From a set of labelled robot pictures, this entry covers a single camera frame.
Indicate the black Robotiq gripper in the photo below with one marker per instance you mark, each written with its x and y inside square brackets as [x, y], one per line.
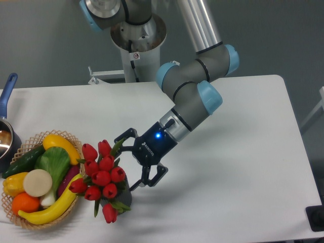
[155, 147]

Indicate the red tulip bouquet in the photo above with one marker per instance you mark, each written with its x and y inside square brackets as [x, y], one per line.
[105, 180]

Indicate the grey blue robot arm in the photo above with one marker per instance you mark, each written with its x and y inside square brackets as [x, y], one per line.
[188, 86]

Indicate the dark grey ribbed vase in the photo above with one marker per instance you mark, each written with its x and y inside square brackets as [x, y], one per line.
[122, 201]

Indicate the purple sweet potato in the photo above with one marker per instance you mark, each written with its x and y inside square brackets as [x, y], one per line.
[74, 170]

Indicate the green bok choy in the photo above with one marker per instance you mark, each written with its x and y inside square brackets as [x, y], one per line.
[56, 162]

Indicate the yellow squash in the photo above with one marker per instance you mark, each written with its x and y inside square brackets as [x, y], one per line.
[53, 140]

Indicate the woven wicker basket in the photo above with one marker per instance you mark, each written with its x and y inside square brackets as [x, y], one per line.
[30, 144]

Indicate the green cucumber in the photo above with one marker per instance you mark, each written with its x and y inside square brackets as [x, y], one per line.
[25, 163]

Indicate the yellow banana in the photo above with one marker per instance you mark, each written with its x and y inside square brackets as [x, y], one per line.
[56, 210]

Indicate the orange fruit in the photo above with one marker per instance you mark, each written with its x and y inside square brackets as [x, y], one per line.
[26, 203]

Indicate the yellow bell pepper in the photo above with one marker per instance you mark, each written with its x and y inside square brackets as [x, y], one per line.
[13, 185]

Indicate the black device at edge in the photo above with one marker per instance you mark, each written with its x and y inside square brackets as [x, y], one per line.
[315, 217]

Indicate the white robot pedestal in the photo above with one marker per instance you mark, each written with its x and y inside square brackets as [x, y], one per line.
[139, 47]

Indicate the blue handled saucepan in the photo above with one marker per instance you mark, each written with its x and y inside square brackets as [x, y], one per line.
[10, 141]

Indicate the white frame at right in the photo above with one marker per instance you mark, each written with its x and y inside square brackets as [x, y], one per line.
[313, 115]

